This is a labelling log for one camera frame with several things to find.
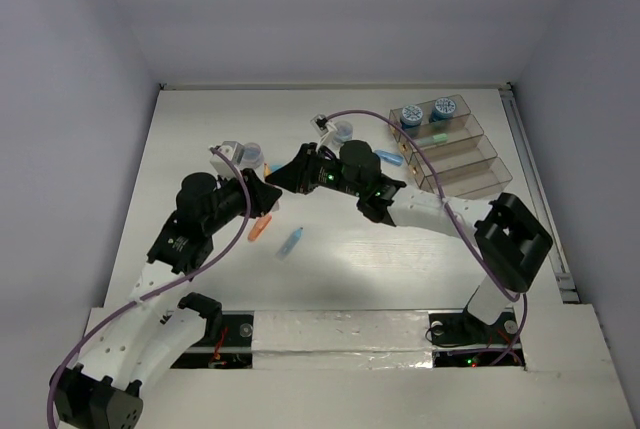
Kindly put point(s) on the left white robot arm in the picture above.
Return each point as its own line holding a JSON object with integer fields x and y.
{"x": 104, "y": 386}

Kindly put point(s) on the clear jar blue pins back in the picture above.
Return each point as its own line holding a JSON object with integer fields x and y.
{"x": 343, "y": 132}

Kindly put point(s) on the blue ink jar front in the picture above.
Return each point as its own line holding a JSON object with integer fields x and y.
{"x": 411, "y": 116}

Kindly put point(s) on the blue highlighter pen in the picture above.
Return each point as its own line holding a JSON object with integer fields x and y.
{"x": 289, "y": 244}

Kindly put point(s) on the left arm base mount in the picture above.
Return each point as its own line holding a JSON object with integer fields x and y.
{"x": 231, "y": 350}

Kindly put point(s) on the clear tiered organizer tray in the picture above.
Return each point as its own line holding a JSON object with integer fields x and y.
{"x": 466, "y": 166}

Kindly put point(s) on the blue capped highlighter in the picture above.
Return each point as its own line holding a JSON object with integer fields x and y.
{"x": 390, "y": 158}

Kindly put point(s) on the clear jar purple pins left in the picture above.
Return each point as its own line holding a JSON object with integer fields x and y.
{"x": 252, "y": 156}

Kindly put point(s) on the green highlighter pen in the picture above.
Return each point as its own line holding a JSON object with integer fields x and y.
{"x": 432, "y": 140}

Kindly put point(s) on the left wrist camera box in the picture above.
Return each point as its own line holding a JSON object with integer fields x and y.
{"x": 226, "y": 158}

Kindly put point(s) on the blue ink jar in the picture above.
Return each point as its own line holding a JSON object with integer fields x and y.
{"x": 411, "y": 116}
{"x": 443, "y": 109}

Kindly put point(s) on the orange capped highlighter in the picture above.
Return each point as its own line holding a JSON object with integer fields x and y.
{"x": 258, "y": 227}

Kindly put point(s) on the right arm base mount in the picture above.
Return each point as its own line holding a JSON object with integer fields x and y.
{"x": 459, "y": 340}

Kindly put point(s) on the blue ink jar back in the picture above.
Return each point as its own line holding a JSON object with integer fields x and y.
{"x": 443, "y": 109}

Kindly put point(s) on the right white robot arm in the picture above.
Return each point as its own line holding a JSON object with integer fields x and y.
{"x": 503, "y": 235}

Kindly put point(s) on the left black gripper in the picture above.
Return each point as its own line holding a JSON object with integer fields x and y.
{"x": 249, "y": 190}

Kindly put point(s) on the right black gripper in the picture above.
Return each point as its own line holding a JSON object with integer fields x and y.
{"x": 292, "y": 175}

